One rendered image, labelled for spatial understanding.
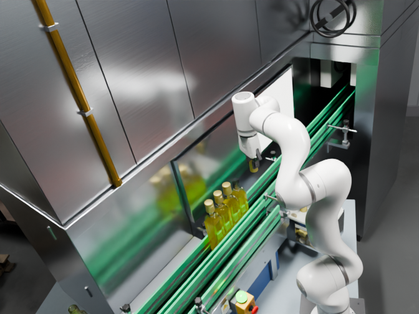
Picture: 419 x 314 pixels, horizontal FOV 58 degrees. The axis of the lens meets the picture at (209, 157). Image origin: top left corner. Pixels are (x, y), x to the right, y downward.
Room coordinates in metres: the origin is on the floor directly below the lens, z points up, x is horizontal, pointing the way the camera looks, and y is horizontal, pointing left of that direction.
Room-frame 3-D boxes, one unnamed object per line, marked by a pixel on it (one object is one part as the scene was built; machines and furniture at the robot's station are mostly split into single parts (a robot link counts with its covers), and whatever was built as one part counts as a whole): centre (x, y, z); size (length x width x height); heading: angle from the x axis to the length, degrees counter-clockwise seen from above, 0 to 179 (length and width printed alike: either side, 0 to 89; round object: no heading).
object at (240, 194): (1.22, -0.08, 1.16); 0.06 x 0.06 x 0.21; 43
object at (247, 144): (1.26, -0.17, 1.45); 0.10 x 0.07 x 0.11; 22
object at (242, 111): (1.26, -0.17, 1.60); 0.09 x 0.08 x 0.13; 103
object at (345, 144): (1.67, -0.73, 1.07); 0.17 x 0.05 x 0.23; 44
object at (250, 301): (0.88, 0.00, 0.96); 0.07 x 0.07 x 0.07; 44
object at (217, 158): (1.51, -0.19, 1.32); 0.90 x 0.03 x 0.34; 134
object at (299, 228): (1.25, -0.40, 0.92); 0.27 x 0.17 x 0.15; 44
